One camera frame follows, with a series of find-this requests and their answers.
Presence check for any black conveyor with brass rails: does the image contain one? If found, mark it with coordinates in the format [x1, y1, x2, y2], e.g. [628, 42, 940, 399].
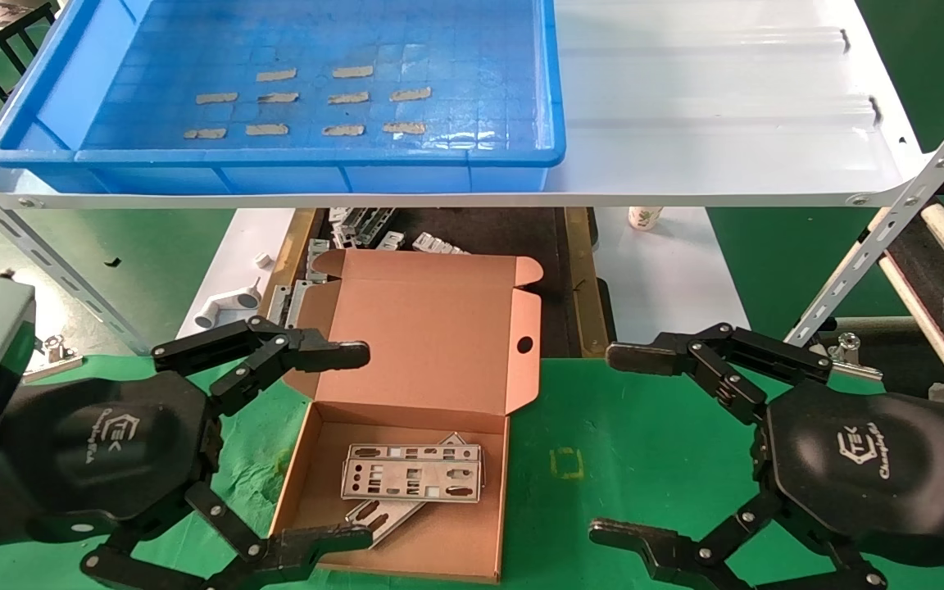
[259, 207, 616, 361]

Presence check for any silver binder clip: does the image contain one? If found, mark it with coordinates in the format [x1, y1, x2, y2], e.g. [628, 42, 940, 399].
[818, 330, 884, 382]

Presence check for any green table mat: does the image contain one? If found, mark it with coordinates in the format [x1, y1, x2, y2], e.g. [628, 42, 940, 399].
[0, 354, 944, 590]

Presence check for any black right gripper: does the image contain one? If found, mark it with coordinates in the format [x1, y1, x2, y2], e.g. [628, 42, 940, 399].
[588, 390, 944, 590]

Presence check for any black side conveyor belt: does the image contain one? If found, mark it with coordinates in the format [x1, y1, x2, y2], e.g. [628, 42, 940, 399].
[816, 205, 944, 402]

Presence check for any open brown cardboard box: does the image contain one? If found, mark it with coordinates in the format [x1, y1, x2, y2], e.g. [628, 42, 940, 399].
[265, 248, 544, 584]

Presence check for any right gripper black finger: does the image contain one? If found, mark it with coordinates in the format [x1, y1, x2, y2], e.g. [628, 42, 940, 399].
[606, 322, 833, 425]

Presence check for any white plastic pipe fitting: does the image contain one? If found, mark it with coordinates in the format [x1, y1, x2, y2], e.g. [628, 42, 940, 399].
[193, 279, 264, 330]

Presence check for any slotted metal shelf strut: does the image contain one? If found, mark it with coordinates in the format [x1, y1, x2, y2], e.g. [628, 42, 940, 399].
[0, 162, 150, 356]
[785, 76, 944, 347]

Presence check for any blue plastic tray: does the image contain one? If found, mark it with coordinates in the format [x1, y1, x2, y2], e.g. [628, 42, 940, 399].
[0, 0, 567, 195]

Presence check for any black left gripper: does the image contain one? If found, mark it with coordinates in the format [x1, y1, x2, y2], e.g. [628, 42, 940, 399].
[0, 315, 374, 590]

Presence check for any white metal shelf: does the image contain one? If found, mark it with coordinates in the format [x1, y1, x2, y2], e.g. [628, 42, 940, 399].
[0, 0, 928, 210]

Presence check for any metal I/O shield plate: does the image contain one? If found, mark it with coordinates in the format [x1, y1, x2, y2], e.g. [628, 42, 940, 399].
[347, 443, 482, 463]
[340, 459, 483, 503]
[345, 432, 473, 547]

